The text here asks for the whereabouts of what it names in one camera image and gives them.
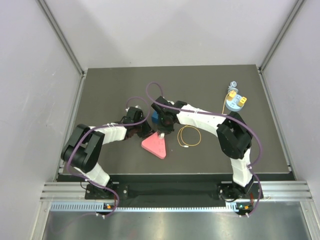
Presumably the yellow charger with cable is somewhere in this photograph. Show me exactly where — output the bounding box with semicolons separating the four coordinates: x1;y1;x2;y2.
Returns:
177;91;236;148

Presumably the yellow plug adapter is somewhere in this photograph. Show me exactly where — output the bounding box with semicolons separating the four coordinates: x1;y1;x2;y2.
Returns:
237;96;247;108

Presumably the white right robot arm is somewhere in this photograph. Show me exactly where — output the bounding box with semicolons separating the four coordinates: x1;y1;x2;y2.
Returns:
151;96;254;202

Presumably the blue cube power socket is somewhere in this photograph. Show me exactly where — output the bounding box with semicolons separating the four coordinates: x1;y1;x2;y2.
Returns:
151;111;159;125

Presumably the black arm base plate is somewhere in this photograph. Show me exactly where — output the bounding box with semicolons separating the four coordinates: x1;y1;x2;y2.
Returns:
84;181;263;202

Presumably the left aluminium frame post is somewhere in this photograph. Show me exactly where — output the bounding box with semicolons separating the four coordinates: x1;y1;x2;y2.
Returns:
34;0;87;78

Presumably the right aluminium frame post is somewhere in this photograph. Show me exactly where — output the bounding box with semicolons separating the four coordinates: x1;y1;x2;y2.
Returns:
257;0;307;73

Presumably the pink triangular power strip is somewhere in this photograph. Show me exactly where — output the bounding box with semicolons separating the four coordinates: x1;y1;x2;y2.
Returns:
141;132;167;160

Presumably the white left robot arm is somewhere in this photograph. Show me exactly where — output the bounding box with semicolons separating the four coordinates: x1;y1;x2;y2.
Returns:
60;106;154;199

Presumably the grey slotted cable duct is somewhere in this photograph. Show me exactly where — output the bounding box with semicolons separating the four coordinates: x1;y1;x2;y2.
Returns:
50;201;250;213

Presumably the aluminium frame post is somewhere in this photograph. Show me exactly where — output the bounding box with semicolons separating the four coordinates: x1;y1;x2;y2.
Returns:
257;0;307;73
34;0;87;78

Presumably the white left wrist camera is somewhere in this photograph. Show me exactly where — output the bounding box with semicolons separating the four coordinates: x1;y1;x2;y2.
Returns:
125;105;142;112

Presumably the round light blue power strip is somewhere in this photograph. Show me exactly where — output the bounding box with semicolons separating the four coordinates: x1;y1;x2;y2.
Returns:
224;81;244;112

